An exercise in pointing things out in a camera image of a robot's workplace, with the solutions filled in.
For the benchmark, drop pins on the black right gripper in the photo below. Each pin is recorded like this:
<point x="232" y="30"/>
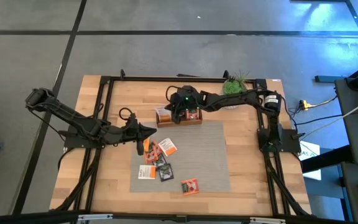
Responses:
<point x="188" y="93"/>

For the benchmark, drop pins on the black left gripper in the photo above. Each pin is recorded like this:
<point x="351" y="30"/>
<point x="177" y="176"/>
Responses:
<point x="130" y="132"/>

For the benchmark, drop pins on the plain orange tea bag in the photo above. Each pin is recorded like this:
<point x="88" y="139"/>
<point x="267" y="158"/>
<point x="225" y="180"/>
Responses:
<point x="146" y="145"/>

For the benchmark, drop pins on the orange-red peach tea bag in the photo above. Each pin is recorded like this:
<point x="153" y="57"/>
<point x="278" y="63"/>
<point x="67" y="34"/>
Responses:
<point x="192" y="115"/>
<point x="150" y="157"/>
<point x="190" y="186"/>
<point x="157" y="148"/>

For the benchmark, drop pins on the white orange Tazo tea bag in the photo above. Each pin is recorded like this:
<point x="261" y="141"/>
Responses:
<point x="163" y="115"/>
<point x="167" y="147"/>
<point x="147" y="171"/>

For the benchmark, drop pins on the black purple tea bag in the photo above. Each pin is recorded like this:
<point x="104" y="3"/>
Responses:
<point x="159" y="161"/>
<point x="166" y="172"/>

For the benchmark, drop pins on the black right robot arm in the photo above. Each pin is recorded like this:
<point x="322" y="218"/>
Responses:
<point x="235" y="99"/>

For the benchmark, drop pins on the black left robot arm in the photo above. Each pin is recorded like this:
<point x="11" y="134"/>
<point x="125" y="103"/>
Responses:
<point x="61" y="110"/>

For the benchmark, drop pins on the wooden tea organizer box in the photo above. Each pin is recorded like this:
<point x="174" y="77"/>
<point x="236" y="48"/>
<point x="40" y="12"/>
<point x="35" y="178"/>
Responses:
<point x="182" y="124"/>

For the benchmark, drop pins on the succulent in white patterned pot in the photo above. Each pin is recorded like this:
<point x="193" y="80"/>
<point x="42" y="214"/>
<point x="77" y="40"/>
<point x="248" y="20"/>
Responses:
<point x="233" y="87"/>

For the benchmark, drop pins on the grey woven placemat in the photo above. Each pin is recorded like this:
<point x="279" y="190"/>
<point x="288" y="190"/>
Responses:
<point x="204" y="155"/>

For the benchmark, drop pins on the white paper sign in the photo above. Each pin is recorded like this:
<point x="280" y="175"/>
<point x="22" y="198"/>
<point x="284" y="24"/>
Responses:
<point x="311" y="148"/>

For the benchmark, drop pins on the blue-grey floor bar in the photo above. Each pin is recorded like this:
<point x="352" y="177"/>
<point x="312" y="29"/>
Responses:
<point x="328" y="78"/>

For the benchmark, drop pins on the black stand beam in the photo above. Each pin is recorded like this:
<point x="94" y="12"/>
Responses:
<point x="328" y="158"/>

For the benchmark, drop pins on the grey desk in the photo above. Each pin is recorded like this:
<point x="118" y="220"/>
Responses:
<point x="356" y="140"/>

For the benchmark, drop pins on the black aluminium table frame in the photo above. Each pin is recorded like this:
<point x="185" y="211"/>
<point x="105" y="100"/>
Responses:
<point x="141" y="78"/>

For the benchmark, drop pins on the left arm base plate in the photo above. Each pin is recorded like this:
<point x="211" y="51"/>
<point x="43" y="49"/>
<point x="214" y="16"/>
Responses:
<point x="73" y="145"/>

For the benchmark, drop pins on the silver metal bracket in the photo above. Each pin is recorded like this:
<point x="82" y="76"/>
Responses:
<point x="267" y="221"/>
<point x="95" y="216"/>

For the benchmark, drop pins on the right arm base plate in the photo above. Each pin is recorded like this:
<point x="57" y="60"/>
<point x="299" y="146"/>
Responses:
<point x="291" y="141"/>

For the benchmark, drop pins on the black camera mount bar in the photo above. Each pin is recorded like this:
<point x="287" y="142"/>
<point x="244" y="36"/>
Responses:
<point x="26" y="217"/>

